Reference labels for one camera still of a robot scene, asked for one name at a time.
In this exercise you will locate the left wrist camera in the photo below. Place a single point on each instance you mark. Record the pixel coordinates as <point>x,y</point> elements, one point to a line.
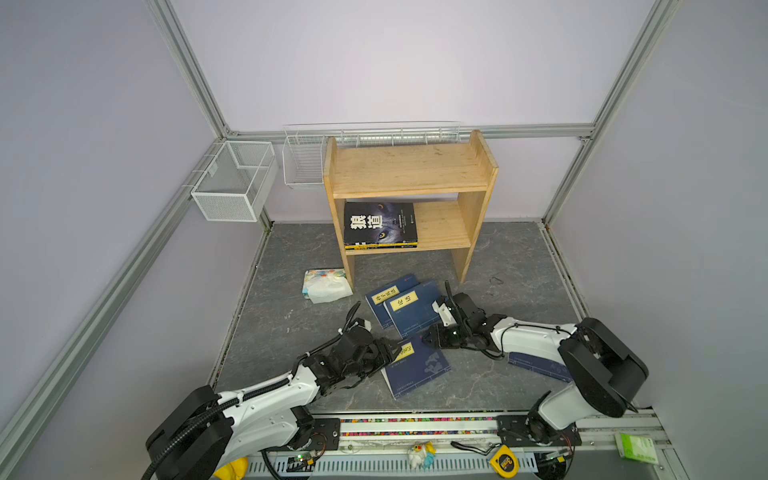
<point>356,323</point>

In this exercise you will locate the green white small box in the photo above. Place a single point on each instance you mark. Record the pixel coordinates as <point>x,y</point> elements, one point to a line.
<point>636,448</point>

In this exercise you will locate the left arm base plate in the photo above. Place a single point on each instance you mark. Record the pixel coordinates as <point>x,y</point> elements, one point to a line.
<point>317,434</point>

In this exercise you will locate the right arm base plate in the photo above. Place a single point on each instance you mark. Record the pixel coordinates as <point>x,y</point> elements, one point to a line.
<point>518,430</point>

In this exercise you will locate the white wire rack basket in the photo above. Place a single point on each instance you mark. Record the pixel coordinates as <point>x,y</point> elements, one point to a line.
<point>304,147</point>

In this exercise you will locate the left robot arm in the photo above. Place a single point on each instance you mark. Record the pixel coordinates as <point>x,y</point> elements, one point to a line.
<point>252,414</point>

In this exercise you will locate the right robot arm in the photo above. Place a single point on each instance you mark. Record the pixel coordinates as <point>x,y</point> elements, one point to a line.
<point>605,374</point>

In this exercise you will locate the black book gold title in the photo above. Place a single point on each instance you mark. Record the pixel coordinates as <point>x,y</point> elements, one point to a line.
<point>379,247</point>

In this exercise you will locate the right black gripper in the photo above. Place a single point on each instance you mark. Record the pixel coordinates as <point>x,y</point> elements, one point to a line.
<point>437,340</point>

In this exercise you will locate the blue folder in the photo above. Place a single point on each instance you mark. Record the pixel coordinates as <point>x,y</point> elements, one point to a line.
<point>376,299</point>
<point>539,365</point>
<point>416,365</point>
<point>413,311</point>

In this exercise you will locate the white tissue pack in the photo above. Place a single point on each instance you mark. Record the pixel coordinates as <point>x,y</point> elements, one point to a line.
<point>325,285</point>

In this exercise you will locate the aluminium rail with cable duct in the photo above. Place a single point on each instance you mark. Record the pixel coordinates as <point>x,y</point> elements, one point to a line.
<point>464,444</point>

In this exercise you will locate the white mesh box basket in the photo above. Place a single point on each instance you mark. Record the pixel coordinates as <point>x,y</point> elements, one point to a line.
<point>236,182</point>

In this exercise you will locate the dark wolf cover book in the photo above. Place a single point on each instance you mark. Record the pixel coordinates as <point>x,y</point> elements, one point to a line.
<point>379,222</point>

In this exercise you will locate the wooden two-tier shelf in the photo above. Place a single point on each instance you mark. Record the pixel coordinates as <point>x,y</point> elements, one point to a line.
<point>468,170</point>

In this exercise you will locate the yellow banana toy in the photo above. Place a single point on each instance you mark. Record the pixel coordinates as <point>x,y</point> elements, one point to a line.
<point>236,470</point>

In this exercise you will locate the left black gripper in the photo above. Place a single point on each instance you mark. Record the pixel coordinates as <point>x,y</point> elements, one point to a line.
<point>382,352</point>

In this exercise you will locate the small colourful toy figure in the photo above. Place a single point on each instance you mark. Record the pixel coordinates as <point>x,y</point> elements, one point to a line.
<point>422,456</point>

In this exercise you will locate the yellow tape measure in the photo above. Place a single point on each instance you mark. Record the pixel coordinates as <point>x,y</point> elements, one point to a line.
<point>505,463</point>

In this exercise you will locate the blue folder front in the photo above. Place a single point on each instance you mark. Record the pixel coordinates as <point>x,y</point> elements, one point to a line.
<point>416,365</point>

